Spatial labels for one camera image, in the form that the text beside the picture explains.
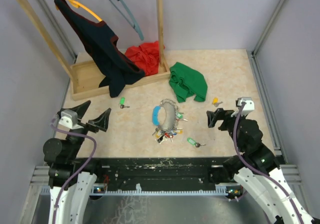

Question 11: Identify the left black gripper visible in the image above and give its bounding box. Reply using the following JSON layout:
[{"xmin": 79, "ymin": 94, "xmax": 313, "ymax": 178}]
[{"xmin": 65, "ymin": 100, "xmax": 111, "ymax": 159}]

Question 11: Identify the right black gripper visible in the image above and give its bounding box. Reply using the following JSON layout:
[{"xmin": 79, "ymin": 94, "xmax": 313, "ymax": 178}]
[{"xmin": 206, "ymin": 107, "xmax": 247, "ymax": 152}]

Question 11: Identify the green tag key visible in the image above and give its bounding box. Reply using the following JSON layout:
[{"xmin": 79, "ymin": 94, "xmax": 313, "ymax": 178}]
[
  {"xmin": 187, "ymin": 138, "xmax": 206, "ymax": 148},
  {"xmin": 119, "ymin": 97, "xmax": 130, "ymax": 109}
]

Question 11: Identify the large keyring with blue handle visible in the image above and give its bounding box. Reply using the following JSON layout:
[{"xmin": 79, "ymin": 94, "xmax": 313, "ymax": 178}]
[{"xmin": 151, "ymin": 99, "xmax": 188, "ymax": 144}]

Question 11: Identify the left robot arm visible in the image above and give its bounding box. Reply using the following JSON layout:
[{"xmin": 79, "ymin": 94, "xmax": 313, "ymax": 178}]
[{"xmin": 43, "ymin": 101, "xmax": 112, "ymax": 224}]

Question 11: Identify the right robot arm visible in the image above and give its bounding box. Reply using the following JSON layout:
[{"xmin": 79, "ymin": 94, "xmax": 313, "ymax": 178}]
[{"xmin": 206, "ymin": 108, "xmax": 320, "ymax": 224}]

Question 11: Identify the yellow tag key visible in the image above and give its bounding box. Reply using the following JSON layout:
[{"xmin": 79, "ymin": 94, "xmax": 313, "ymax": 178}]
[{"xmin": 212, "ymin": 97, "xmax": 223, "ymax": 107}]

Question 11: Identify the wooden clothes rack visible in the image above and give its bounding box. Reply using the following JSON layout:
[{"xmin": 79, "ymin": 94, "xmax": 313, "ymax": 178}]
[{"xmin": 16, "ymin": 0, "xmax": 170, "ymax": 100}]

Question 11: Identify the green cloth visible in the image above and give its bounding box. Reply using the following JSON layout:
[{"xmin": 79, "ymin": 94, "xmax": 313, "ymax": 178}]
[{"xmin": 169, "ymin": 62, "xmax": 208, "ymax": 103}]

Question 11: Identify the dark navy garment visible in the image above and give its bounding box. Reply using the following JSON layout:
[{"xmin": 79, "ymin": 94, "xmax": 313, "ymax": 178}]
[{"xmin": 54, "ymin": 0, "xmax": 145, "ymax": 98}]

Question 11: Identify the red cloth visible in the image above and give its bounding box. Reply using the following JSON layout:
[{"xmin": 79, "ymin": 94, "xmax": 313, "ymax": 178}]
[{"xmin": 124, "ymin": 40, "xmax": 160, "ymax": 76}]

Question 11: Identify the grey blue hanger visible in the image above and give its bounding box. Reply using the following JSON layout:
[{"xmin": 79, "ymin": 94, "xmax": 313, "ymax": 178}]
[{"xmin": 109, "ymin": 0, "xmax": 145, "ymax": 41}]

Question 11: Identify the yellow hanger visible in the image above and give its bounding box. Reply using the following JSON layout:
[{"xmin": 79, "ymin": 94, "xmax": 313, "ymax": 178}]
[{"xmin": 64, "ymin": 0, "xmax": 102, "ymax": 22}]

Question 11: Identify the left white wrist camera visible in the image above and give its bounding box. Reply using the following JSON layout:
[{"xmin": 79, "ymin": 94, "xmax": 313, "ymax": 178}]
[{"xmin": 58, "ymin": 109, "xmax": 79, "ymax": 129}]

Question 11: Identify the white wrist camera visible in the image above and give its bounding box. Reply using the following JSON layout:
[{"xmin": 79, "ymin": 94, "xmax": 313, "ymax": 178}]
[
  {"xmin": 58, "ymin": 109, "xmax": 79, "ymax": 129},
  {"xmin": 231, "ymin": 97, "xmax": 255, "ymax": 117}
]

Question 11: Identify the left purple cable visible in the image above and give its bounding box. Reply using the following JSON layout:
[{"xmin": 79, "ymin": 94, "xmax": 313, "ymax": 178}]
[{"xmin": 49, "ymin": 118, "xmax": 98, "ymax": 224}]

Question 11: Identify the purple cable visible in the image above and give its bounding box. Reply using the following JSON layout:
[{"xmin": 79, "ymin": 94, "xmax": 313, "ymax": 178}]
[
  {"xmin": 49, "ymin": 118, "xmax": 98, "ymax": 224},
  {"xmin": 233, "ymin": 101, "xmax": 305, "ymax": 224}
]

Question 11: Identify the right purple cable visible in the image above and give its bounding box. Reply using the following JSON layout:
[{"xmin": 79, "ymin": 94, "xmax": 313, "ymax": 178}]
[{"xmin": 233, "ymin": 101, "xmax": 305, "ymax": 224}]

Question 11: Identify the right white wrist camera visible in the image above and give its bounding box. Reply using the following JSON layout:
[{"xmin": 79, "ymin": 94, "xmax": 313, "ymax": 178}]
[{"xmin": 231, "ymin": 97, "xmax": 255, "ymax": 117}]

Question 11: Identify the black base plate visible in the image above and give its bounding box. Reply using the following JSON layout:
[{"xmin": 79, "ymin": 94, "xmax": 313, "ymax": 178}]
[{"xmin": 74, "ymin": 157, "xmax": 241, "ymax": 187}]

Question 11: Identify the grey cable duct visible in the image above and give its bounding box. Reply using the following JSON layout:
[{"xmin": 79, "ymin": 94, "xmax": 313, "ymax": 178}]
[{"xmin": 39, "ymin": 186, "xmax": 241, "ymax": 197}]

